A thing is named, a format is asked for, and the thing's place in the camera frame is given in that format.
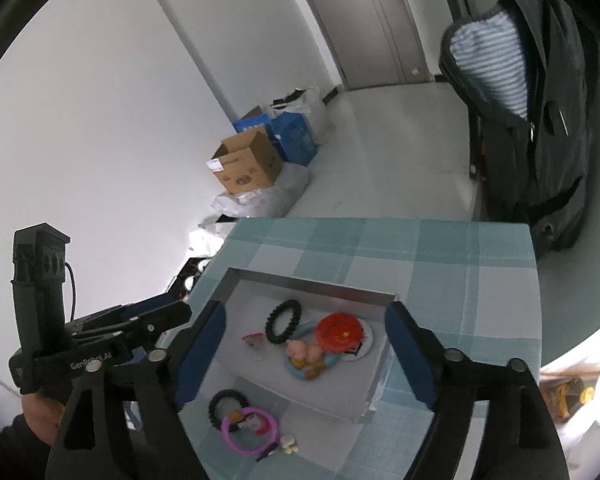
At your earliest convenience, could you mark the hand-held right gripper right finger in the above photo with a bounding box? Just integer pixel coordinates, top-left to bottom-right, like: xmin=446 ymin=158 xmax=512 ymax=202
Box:
xmin=384 ymin=301 xmax=571 ymax=480

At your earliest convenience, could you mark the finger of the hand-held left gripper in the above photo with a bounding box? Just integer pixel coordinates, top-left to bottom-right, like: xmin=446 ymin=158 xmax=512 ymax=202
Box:
xmin=80 ymin=301 xmax=193 ymax=361
xmin=69 ymin=293 xmax=182 ymax=335

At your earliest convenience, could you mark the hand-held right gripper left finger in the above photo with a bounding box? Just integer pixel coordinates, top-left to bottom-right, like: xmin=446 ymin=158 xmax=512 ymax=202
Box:
xmin=45 ymin=300 xmax=228 ymax=480

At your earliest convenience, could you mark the grey box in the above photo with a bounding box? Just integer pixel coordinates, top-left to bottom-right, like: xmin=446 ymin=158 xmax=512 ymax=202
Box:
xmin=200 ymin=267 xmax=398 ymax=423

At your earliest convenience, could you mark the black bead bracelet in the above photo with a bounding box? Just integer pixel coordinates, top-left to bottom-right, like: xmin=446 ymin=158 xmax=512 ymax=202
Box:
xmin=265 ymin=299 xmax=303 ymax=345
xmin=209 ymin=389 xmax=249 ymax=431

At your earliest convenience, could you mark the round red and white case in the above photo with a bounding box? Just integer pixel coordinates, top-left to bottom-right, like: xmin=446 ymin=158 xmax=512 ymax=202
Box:
xmin=316 ymin=312 xmax=376 ymax=362

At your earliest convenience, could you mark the light blue bracelet gold clasp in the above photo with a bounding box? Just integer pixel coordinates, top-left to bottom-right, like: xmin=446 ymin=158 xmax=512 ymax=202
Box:
xmin=284 ymin=319 xmax=341 ymax=383

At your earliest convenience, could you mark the small pink figure charm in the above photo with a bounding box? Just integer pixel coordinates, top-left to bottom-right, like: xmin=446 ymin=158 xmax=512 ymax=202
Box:
xmin=286 ymin=339 xmax=327 ymax=367

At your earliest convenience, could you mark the person's left forearm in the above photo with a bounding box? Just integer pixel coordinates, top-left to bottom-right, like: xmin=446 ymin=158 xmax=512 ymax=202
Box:
xmin=0 ymin=410 xmax=51 ymax=480

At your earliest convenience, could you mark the person's left hand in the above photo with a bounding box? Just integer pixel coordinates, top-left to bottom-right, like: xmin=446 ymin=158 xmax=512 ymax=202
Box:
xmin=21 ymin=391 xmax=67 ymax=445

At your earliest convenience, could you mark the small orange red charm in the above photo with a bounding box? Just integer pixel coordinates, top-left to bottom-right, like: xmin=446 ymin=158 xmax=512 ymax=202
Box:
xmin=228 ymin=410 xmax=271 ymax=435

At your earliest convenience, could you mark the small white plastic bag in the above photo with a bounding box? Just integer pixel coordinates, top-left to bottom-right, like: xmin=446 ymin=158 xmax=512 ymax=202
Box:
xmin=187 ymin=215 xmax=236 ymax=261

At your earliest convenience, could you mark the blue checked tablecloth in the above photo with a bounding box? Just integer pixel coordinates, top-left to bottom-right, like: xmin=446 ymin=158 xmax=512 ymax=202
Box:
xmin=180 ymin=217 xmax=543 ymax=480

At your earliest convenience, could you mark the yellow orange toy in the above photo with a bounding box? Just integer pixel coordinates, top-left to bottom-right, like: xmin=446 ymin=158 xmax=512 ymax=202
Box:
xmin=542 ymin=377 xmax=596 ymax=420

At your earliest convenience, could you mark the brown cardboard box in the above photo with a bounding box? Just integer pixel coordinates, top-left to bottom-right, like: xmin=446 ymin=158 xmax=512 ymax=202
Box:
xmin=206 ymin=129 xmax=284 ymax=195

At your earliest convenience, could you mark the large grey plastic bag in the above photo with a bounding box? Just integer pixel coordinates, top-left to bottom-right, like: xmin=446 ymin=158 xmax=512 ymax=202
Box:
xmin=212 ymin=165 xmax=311 ymax=221

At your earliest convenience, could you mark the flat blue box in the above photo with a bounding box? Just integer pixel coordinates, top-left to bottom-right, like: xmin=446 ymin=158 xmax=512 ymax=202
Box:
xmin=232 ymin=114 xmax=276 ymax=136

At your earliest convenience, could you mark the tall blue box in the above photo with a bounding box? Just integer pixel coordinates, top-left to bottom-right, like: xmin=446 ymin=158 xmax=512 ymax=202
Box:
xmin=270 ymin=112 xmax=318 ymax=167

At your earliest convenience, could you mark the black jacket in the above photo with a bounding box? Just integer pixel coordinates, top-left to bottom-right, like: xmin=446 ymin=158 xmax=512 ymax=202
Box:
xmin=440 ymin=0 xmax=600 ymax=253

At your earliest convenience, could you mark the white bag with dark items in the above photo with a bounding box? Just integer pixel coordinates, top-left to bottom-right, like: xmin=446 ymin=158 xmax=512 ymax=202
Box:
xmin=267 ymin=85 xmax=331 ymax=146

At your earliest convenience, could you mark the blue striped shirt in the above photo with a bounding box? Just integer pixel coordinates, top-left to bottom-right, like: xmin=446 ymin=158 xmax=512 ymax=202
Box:
xmin=450 ymin=7 xmax=528 ymax=121

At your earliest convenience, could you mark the grey door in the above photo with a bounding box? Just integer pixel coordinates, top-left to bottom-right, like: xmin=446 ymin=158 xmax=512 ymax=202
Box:
xmin=285 ymin=0 xmax=431 ymax=92

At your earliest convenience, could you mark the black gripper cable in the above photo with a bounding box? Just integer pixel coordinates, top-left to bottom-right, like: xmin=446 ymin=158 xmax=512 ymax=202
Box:
xmin=64 ymin=261 xmax=78 ymax=321

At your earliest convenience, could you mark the purple ring bracelet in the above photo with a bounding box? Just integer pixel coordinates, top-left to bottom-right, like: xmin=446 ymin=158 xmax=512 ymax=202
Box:
xmin=221 ymin=407 xmax=280 ymax=457

